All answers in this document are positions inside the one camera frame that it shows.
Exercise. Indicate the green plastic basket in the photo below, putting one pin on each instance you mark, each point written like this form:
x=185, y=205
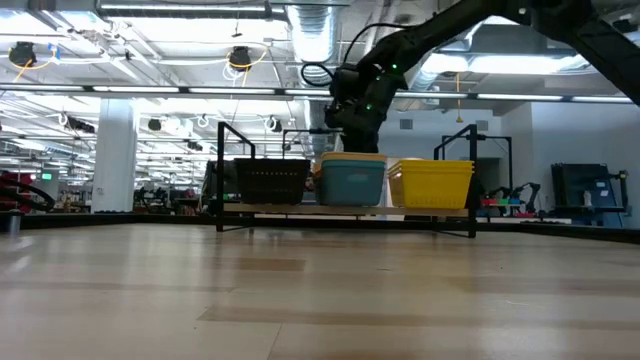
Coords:
x=352, y=164

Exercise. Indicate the blue-teal plastic basket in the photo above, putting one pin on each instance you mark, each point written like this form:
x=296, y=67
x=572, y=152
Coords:
x=352, y=190

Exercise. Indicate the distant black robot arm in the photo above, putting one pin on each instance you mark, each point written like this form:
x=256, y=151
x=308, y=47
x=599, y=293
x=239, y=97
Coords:
x=525, y=191

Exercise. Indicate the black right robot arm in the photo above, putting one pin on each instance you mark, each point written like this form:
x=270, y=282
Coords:
x=450, y=30

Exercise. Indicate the long linear ceiling light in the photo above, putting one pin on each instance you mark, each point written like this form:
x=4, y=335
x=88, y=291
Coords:
x=150, y=90

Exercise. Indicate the black equipment rack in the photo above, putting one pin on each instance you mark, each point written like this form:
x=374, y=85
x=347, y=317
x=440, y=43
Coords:
x=585, y=190

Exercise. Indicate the white pillar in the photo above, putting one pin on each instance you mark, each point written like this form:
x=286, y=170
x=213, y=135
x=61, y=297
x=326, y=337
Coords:
x=115, y=155

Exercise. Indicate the red machine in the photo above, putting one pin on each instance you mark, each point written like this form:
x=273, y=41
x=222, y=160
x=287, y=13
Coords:
x=15, y=185

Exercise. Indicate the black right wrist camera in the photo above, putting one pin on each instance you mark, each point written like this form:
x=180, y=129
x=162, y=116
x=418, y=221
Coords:
x=345, y=82

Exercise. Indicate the wooden shelf with black frame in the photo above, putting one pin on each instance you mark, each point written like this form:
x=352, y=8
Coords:
x=350, y=210

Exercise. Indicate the distant black metal frame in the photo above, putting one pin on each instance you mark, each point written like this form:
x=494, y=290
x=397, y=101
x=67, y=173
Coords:
x=495, y=137

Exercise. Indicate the black metal rig frame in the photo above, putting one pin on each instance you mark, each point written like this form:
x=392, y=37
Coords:
x=100, y=219

